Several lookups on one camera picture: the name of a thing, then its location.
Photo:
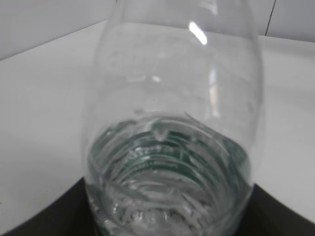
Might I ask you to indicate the clear Cestbon water bottle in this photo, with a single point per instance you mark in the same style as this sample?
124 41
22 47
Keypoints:
173 118

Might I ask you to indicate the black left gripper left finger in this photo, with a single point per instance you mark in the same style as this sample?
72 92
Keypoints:
69 215

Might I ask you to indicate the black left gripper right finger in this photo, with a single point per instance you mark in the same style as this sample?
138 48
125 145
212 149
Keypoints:
266 216

